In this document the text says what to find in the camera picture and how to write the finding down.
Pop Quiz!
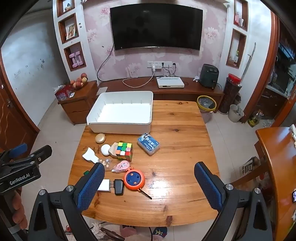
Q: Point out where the black cable bundle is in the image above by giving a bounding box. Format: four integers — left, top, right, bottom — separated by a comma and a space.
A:
162, 62, 179, 77

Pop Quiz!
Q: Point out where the photo frame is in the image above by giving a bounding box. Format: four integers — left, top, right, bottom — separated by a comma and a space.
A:
66, 24, 77, 40

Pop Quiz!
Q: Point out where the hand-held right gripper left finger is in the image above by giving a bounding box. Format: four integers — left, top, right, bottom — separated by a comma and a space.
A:
28, 162, 105, 241

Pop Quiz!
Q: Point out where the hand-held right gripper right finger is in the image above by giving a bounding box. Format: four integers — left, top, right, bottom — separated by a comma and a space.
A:
194, 161, 274, 241

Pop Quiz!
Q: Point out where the brown wooden door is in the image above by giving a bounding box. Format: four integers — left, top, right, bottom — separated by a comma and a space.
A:
0, 74, 40, 153

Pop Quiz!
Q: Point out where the black charger plug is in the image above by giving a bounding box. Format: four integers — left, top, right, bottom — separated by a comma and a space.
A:
113, 179, 125, 196

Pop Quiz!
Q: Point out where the white plastic storage bin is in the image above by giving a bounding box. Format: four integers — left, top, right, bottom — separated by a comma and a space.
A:
86, 91, 154, 135

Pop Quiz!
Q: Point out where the dark green air fryer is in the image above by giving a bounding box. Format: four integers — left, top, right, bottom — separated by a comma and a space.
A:
199, 64, 219, 88

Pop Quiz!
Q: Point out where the blue card box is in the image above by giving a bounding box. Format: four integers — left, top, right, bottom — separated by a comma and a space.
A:
137, 133, 161, 156

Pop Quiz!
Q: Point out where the blue slipper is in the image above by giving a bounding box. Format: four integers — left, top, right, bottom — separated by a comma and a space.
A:
151, 227, 168, 239

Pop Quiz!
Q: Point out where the white fan-shaped scraper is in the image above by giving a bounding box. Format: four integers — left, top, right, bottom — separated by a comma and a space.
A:
83, 147, 99, 164

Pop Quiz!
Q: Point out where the cooking oil bottle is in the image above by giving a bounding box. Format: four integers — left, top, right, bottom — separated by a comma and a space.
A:
248, 110, 264, 128

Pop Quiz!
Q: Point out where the white set-top box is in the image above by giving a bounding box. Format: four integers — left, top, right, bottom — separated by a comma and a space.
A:
156, 76, 185, 89

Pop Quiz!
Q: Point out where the bowl of peaches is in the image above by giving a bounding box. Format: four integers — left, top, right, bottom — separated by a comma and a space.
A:
70, 73, 88, 88

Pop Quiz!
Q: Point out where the cardboard box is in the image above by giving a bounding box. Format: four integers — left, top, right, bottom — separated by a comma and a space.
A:
239, 156, 259, 182

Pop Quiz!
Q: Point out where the long thin curved stick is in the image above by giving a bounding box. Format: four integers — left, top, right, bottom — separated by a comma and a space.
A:
240, 42, 257, 80

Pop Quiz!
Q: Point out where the person's left hand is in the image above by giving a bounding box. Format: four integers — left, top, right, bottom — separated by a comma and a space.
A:
10, 189, 28, 230

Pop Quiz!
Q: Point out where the yellow-rimmed trash bin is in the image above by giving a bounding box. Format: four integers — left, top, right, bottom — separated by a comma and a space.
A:
197, 95, 217, 124

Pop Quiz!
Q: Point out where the long wooden television cabinet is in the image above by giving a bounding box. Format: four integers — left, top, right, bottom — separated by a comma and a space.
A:
97, 76, 225, 105

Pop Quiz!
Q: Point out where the pink correction tape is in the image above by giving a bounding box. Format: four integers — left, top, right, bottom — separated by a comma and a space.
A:
111, 160, 134, 173

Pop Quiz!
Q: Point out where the white charging cable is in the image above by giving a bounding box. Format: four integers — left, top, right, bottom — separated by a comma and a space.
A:
122, 70, 155, 88

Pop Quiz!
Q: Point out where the white wall outlet strip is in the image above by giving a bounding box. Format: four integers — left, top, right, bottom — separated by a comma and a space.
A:
147, 61, 173, 68

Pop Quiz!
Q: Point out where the wooden side cabinet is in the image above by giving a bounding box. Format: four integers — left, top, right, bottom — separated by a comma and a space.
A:
58, 81, 99, 126

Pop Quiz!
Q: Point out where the beige hexagonal box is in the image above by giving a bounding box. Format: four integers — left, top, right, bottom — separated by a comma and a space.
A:
109, 142, 119, 158

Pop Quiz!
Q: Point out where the black wall television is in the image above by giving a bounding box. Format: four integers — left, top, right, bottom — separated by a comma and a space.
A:
110, 4, 203, 51

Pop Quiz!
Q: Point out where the tall dark red-lidded canister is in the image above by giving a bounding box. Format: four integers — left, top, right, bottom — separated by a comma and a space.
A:
218, 74, 242, 114

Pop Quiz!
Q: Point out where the colourful puzzle cube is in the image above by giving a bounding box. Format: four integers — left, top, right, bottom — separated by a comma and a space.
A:
115, 141, 134, 162

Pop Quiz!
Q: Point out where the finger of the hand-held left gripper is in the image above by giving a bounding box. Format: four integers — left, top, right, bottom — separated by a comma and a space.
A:
0, 143, 28, 161
14, 145, 53, 167

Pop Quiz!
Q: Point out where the black television cable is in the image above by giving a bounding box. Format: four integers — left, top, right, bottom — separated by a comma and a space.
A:
96, 43, 115, 82

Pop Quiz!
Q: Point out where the pink slipper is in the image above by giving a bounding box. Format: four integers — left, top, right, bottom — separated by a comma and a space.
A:
120, 225, 151, 239

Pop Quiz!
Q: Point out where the white bucket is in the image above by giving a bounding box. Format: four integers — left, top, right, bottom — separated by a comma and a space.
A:
228, 104, 245, 123

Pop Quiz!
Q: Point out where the white charger plug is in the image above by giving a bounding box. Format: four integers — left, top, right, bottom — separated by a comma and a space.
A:
97, 179, 115, 193

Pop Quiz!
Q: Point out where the orange round cable reel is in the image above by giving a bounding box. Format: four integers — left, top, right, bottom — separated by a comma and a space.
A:
124, 168, 152, 200

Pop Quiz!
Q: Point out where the red tissue box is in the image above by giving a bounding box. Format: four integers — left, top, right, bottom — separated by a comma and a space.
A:
55, 85, 75, 101

